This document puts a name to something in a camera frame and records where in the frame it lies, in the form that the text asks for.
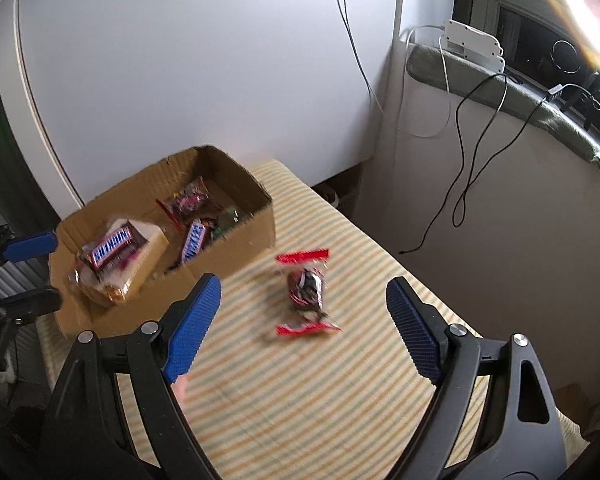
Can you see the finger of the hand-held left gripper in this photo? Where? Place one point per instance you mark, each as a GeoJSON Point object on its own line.
{"type": "Point", "coordinates": [30, 302]}
{"type": "Point", "coordinates": [30, 246]}

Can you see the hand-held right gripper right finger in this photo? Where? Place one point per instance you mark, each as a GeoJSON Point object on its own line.
{"type": "Point", "coordinates": [412, 332]}

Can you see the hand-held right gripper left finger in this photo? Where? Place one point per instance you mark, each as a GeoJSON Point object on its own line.
{"type": "Point", "coordinates": [195, 330]}

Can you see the cardboard box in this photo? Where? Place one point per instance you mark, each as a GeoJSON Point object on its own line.
{"type": "Point", "coordinates": [230, 255]}

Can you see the brown chocolate bar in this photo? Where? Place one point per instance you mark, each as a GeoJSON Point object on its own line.
{"type": "Point", "coordinates": [195, 240]}
{"type": "Point", "coordinates": [112, 252]}

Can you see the green candy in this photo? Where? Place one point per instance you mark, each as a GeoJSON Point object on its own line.
{"type": "Point", "coordinates": [225, 222]}

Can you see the red candy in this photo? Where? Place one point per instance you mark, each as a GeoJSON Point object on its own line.
{"type": "Point", "coordinates": [305, 287]}

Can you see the dark red snack packet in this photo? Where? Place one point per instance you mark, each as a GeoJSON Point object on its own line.
{"type": "Point", "coordinates": [190, 200]}

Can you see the pink snack packet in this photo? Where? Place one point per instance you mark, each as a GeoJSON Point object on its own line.
{"type": "Point", "coordinates": [147, 266]}

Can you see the striped cloth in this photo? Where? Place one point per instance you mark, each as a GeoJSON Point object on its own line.
{"type": "Point", "coordinates": [305, 410]}

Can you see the white power strip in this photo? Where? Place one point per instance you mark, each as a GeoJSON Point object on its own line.
{"type": "Point", "coordinates": [472, 45]}

